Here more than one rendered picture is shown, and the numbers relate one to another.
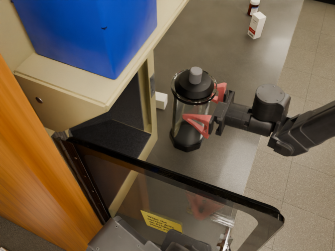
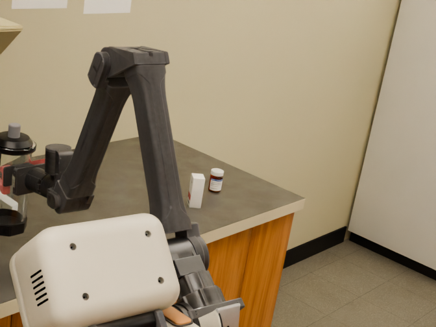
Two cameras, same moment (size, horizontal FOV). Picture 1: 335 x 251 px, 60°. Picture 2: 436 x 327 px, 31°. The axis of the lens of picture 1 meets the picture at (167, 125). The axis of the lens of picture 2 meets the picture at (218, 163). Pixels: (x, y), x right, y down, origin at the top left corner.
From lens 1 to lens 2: 1.44 m
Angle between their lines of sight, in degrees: 36
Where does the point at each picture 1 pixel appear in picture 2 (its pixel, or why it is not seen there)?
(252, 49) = not seen: hidden behind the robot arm
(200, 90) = (10, 141)
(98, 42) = not seen: outside the picture
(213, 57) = (119, 204)
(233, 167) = not seen: hidden behind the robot
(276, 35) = (224, 213)
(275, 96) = (60, 148)
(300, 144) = (62, 191)
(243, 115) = (39, 174)
